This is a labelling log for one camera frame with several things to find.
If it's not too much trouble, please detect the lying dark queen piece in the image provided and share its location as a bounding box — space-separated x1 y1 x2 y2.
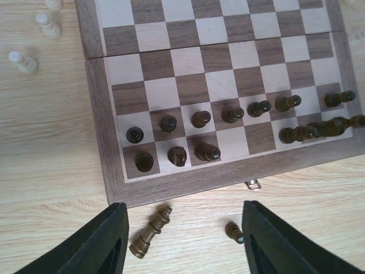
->
225 221 244 244

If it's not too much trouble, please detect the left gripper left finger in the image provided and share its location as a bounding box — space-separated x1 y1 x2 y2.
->
17 203 129 273

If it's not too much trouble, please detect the metal board clasp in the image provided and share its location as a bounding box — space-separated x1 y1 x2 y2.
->
245 179 261 191

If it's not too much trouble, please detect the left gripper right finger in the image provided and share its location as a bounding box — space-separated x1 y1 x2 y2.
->
242 200 364 273

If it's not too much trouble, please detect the wooden chess board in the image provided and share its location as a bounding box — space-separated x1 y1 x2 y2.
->
75 1 364 207

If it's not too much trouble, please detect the white pawn piece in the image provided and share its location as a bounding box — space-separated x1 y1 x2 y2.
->
44 0 63 11
8 51 38 74
35 13 62 39

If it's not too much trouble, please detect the lying dark king piece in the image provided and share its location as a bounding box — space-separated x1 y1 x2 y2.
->
129 205 172 259

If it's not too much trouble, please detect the dark chess piece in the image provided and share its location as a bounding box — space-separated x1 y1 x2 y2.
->
222 107 245 123
324 91 356 108
247 100 271 118
194 143 221 162
307 115 364 137
279 126 319 144
275 95 302 112

